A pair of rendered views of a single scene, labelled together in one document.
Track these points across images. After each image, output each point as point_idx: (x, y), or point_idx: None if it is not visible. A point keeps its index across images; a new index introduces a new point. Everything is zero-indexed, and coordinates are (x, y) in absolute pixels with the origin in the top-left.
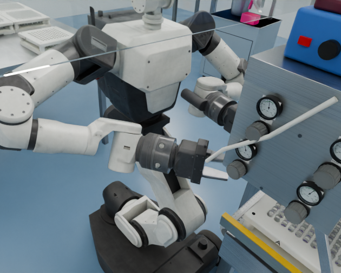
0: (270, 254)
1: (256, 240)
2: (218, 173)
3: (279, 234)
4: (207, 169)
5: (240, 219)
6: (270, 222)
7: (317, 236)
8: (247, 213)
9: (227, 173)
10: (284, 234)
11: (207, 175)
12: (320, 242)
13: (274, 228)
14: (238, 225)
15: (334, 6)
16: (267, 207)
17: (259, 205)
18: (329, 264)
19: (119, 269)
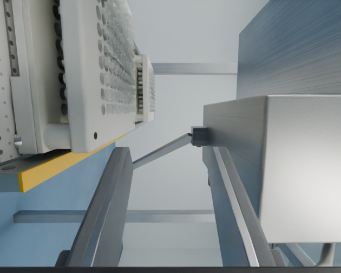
0: (94, 152)
1: (82, 156)
2: (122, 190)
3: (115, 131)
4: (106, 251)
5: None
6: (107, 125)
7: (176, 143)
8: (91, 148)
9: (128, 153)
10: (116, 125)
11: (118, 264)
12: (174, 145)
13: (111, 128)
14: (57, 164)
15: None
16: (97, 96)
17: (92, 104)
18: (168, 153)
19: None
